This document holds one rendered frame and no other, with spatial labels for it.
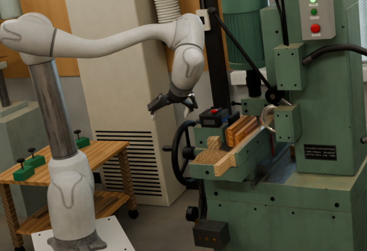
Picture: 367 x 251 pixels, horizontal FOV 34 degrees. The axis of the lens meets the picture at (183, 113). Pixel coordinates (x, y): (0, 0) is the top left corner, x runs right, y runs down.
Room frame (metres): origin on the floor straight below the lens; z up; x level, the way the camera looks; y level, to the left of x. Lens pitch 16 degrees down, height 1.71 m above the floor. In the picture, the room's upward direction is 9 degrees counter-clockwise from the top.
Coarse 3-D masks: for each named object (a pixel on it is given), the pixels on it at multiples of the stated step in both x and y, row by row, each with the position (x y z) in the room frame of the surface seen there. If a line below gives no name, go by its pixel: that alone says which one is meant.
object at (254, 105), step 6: (246, 96) 2.27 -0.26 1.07; (258, 96) 2.25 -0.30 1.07; (264, 96) 2.23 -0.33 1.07; (246, 102) 2.24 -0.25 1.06; (252, 102) 2.23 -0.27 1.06; (258, 102) 2.21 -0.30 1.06; (264, 102) 2.20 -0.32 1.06; (246, 108) 2.24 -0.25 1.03; (252, 108) 2.23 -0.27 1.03; (258, 108) 2.22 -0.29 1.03; (246, 114) 2.24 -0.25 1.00; (252, 114) 2.23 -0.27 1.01; (258, 114) 2.22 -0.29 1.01
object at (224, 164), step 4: (260, 124) 2.29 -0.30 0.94; (256, 128) 2.25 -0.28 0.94; (224, 156) 1.99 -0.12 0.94; (228, 156) 1.99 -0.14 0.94; (220, 160) 1.96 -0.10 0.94; (224, 160) 1.95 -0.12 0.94; (228, 160) 1.98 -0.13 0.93; (216, 164) 1.93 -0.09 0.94; (220, 164) 1.92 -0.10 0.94; (224, 164) 1.95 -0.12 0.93; (228, 164) 1.98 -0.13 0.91; (216, 168) 1.92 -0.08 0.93; (220, 168) 1.92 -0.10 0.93; (224, 168) 1.95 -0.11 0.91; (216, 172) 1.92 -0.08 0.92; (220, 172) 1.92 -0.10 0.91; (216, 176) 1.92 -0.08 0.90
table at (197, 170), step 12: (264, 144) 2.18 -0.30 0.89; (276, 144) 2.28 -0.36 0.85; (252, 156) 2.07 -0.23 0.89; (264, 156) 2.17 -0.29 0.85; (192, 168) 2.07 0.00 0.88; (204, 168) 2.05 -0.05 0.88; (228, 168) 1.99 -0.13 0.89; (240, 168) 1.97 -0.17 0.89; (252, 168) 2.06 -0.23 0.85; (228, 180) 2.00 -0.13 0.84; (240, 180) 1.97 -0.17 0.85
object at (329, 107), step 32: (288, 0) 2.05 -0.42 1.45; (352, 0) 2.06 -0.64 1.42; (288, 32) 2.06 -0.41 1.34; (352, 32) 2.03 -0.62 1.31; (320, 64) 2.00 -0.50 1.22; (352, 64) 2.01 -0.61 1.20; (320, 96) 2.01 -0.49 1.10; (352, 96) 1.98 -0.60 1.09; (320, 128) 2.01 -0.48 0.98; (352, 128) 1.97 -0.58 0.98; (320, 160) 2.02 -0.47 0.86; (352, 160) 1.96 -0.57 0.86
